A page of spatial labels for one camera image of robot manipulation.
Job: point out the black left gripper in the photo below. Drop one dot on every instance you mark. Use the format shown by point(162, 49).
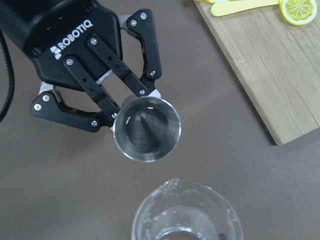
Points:
point(48, 31)

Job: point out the steel double jigger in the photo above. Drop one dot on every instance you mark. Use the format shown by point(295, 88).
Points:
point(147, 129)

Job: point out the small clear glass cup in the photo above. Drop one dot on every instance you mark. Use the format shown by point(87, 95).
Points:
point(181, 209)

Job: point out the lemon slice upper of row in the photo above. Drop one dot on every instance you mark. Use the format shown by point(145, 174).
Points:
point(216, 1)

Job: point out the wooden cutting board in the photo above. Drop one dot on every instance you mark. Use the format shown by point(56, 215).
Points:
point(277, 63)

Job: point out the lemon slice on fork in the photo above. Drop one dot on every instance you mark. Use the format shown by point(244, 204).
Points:
point(298, 12)

